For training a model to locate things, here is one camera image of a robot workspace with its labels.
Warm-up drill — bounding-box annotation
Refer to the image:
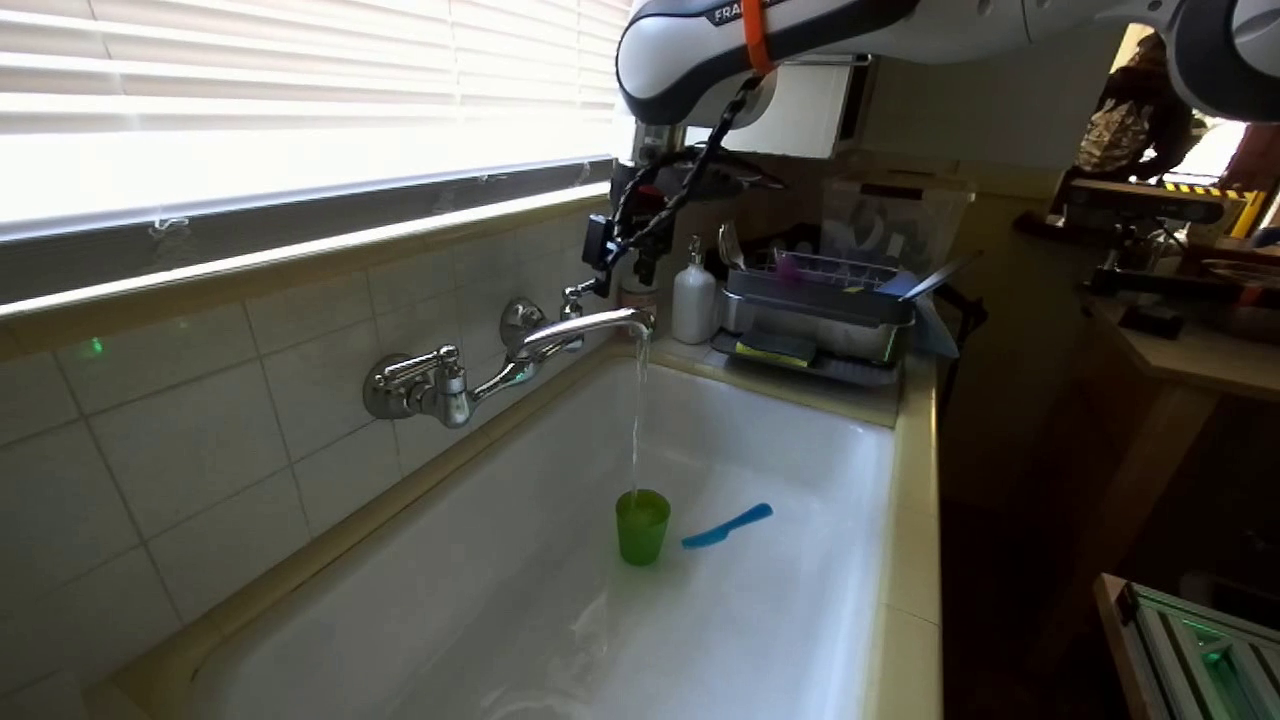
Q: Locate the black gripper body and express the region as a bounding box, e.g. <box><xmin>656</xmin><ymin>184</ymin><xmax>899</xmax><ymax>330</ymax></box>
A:
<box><xmin>609</xmin><ymin>140</ymin><xmax>702</xmax><ymax>256</ymax></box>

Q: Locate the chrome faucet lever handle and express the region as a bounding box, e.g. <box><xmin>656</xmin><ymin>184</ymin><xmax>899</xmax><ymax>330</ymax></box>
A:
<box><xmin>555</xmin><ymin>272</ymin><xmax>603</xmax><ymax>314</ymax></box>
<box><xmin>362</xmin><ymin>342</ymin><xmax>466</xmax><ymax>426</ymax></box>

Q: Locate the white soap bottle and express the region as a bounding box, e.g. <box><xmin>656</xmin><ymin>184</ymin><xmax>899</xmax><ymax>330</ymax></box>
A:
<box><xmin>669</xmin><ymin>236</ymin><xmax>726</xmax><ymax>348</ymax></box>

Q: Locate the dish brush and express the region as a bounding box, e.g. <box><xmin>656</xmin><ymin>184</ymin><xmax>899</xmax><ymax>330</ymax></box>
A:
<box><xmin>713</xmin><ymin>222</ymin><xmax>753</xmax><ymax>279</ymax></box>

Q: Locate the yellow sponge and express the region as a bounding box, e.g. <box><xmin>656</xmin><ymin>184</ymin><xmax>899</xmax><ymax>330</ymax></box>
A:
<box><xmin>730</xmin><ymin>342</ymin><xmax>821</xmax><ymax>378</ymax></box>

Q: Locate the gray dish rack tub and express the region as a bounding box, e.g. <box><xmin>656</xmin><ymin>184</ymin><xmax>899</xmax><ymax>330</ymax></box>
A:
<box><xmin>720</xmin><ymin>254</ymin><xmax>953</xmax><ymax>368</ymax></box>

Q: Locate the black drain tray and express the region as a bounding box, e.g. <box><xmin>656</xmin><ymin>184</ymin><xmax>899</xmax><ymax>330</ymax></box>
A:
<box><xmin>713</xmin><ymin>330</ymin><xmax>912</xmax><ymax>398</ymax></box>

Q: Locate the clear plastic package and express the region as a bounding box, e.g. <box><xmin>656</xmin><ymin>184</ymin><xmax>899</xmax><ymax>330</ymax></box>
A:
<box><xmin>818</xmin><ymin>171</ymin><xmax>978</xmax><ymax>272</ymax></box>

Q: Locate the green plastic cup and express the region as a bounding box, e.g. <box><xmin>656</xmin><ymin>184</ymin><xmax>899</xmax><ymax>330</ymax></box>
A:
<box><xmin>612</xmin><ymin>486</ymin><xmax>677</xmax><ymax>569</ymax></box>

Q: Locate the blue plastic utensil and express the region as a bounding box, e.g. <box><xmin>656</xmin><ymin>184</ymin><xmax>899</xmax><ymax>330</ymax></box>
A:
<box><xmin>679</xmin><ymin>502</ymin><xmax>778</xmax><ymax>554</ymax></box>

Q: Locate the blue sponge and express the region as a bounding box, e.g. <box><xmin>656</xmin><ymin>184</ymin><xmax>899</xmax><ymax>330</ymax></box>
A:
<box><xmin>910</xmin><ymin>279</ymin><xmax>993</xmax><ymax>368</ymax></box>

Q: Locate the white sink basin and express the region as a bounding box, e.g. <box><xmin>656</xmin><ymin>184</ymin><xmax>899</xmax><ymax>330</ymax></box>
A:
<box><xmin>184</xmin><ymin>348</ymin><xmax>899</xmax><ymax>720</ymax></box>

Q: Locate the person in patterned shirt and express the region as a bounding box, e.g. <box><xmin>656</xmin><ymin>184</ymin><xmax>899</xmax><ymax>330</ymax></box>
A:
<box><xmin>1071</xmin><ymin>25</ymin><xmax>1214</xmax><ymax>184</ymax></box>

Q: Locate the yellow black striped tool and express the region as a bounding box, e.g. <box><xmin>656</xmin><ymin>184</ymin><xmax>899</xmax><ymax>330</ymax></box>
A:
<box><xmin>1060</xmin><ymin>176</ymin><xmax>1272</xmax><ymax>247</ymax></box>

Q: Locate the wooden side table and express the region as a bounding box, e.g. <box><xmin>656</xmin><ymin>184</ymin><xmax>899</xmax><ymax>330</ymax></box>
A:
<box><xmin>1013</xmin><ymin>198</ymin><xmax>1280</xmax><ymax>646</ymax></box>

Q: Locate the chrome wall faucet body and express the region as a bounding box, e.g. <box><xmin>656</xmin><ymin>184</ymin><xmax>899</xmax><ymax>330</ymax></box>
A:
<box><xmin>435</xmin><ymin>294</ymin><xmax>656</xmax><ymax>432</ymax></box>

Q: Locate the white wall cabinet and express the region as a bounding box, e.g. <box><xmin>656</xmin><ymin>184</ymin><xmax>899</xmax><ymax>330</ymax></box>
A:
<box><xmin>679</xmin><ymin>56</ymin><xmax>874</xmax><ymax>163</ymax></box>

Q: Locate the narrow orange cable strap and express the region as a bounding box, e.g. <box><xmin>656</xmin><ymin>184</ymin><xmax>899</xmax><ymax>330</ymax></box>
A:
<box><xmin>738</xmin><ymin>0</ymin><xmax>780</xmax><ymax>81</ymax></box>

